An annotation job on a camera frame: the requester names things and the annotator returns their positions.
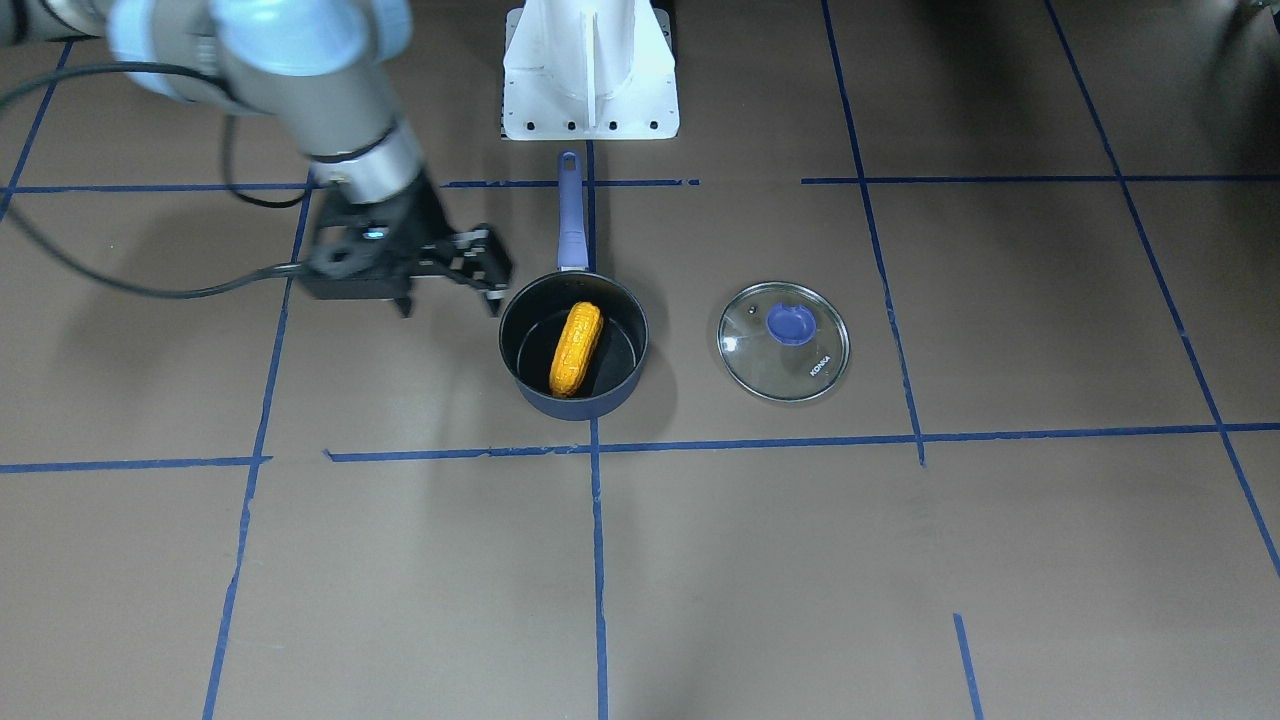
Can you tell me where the black camera cable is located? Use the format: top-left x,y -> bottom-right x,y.
0,61 -> 321,301

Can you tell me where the dark blue saucepan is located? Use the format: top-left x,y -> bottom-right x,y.
499,151 -> 649,421

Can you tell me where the white pedestal column base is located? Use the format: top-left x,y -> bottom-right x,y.
500,1 -> 681,142

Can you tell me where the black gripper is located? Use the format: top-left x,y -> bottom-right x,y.
300,172 -> 515,318

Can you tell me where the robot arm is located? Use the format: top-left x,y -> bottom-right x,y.
3,1 -> 513,316

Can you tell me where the glass pot lid blue knob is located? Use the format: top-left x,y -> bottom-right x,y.
716,281 -> 852,404

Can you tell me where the yellow corn cob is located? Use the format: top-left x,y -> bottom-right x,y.
548,301 -> 604,398

